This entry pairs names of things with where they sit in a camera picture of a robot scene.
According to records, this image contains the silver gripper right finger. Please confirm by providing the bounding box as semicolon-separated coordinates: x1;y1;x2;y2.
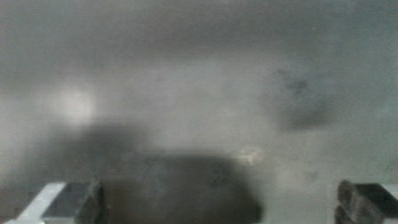
334;180;398;224

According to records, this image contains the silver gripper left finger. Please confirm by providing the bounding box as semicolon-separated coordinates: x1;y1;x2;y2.
11;181;105;224

